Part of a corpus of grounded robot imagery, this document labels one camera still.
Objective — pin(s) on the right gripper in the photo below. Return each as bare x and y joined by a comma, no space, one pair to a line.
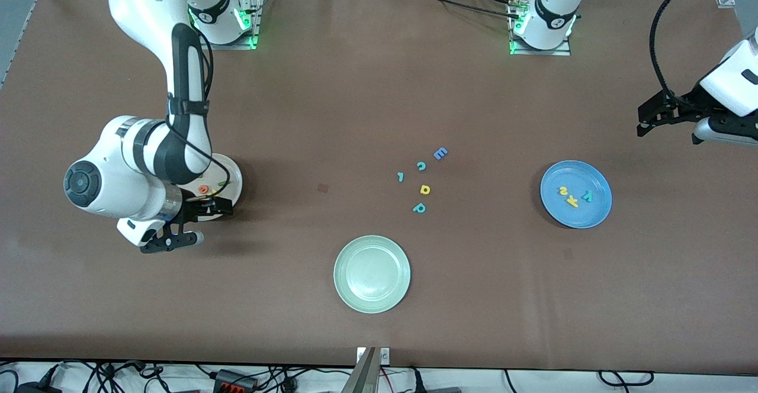
193,208

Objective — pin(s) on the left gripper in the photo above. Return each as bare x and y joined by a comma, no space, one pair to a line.
686,106

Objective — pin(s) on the yellow letter k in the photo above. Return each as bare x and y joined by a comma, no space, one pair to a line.
572,201

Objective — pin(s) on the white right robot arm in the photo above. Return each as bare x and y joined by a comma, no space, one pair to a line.
148,2

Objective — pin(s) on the beige brown plate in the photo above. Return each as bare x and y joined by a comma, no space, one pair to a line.
234,174

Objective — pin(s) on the blue plate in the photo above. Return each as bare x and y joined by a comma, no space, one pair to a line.
586,218

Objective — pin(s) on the black red power strip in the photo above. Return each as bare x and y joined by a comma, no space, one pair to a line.
234,379

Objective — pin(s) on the pale green plate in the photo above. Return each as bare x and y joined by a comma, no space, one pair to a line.
372,274

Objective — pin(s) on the teal letter p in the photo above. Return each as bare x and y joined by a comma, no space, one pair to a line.
419,208

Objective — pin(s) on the blue letter E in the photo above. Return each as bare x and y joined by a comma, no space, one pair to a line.
440,153

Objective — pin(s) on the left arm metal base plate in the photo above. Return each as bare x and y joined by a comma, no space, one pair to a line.
542,52

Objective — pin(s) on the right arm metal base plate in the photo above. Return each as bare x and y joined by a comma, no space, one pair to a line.
237,46

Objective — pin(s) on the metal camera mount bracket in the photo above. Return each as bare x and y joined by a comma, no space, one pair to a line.
364,375

